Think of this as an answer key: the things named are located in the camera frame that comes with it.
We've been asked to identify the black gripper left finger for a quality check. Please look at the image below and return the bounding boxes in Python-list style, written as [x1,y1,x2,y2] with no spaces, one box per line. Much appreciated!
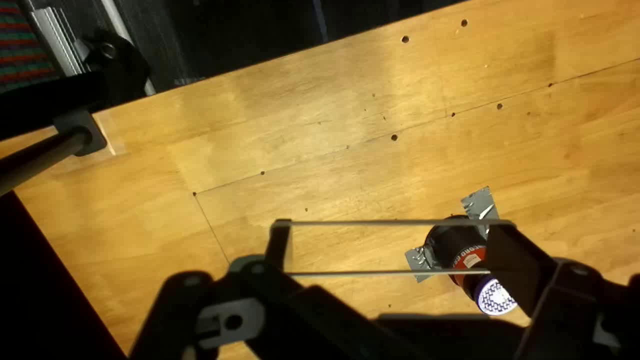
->
[265,217,296,277]

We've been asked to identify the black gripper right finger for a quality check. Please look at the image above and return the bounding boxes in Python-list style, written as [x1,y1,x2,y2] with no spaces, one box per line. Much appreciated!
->
[485,223,561,321]

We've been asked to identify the small orange black object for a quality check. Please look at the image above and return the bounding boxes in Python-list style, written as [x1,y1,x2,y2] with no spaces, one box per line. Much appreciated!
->
[424,214,522,321]

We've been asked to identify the black tripod stand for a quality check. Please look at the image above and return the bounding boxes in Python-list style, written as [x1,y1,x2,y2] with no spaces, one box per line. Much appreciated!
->
[0,26,153,200]

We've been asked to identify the multicoloured woven cloth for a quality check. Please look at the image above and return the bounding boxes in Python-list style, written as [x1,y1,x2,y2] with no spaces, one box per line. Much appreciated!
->
[0,0,65,94]

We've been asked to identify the ribbed aluminium rail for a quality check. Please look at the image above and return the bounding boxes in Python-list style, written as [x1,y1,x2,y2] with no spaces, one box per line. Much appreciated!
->
[29,5,91,77]

